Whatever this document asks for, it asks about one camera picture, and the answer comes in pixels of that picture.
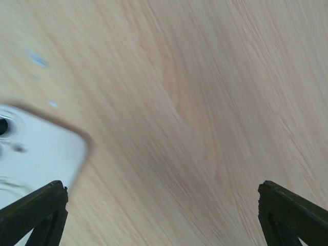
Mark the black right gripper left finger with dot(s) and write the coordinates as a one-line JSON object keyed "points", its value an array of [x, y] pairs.
{"points": [[42, 212]]}

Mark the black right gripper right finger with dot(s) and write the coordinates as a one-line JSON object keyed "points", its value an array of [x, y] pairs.
{"points": [[288, 219]]}

